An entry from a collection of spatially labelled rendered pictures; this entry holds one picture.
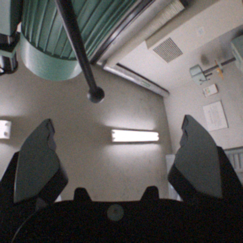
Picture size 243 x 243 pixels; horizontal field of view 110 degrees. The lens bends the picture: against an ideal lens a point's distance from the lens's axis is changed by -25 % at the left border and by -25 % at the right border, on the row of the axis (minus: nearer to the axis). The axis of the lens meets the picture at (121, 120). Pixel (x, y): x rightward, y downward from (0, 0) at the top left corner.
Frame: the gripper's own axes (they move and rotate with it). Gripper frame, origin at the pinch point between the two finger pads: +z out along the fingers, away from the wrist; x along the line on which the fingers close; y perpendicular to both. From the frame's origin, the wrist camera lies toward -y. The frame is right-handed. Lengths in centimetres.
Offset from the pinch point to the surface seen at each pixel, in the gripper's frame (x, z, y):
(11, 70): -32.8, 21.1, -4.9
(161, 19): 51, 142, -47
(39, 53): -14.3, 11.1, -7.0
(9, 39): -24.8, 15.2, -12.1
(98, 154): -33, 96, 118
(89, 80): -4.2, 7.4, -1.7
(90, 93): -5.2, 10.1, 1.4
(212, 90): 217, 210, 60
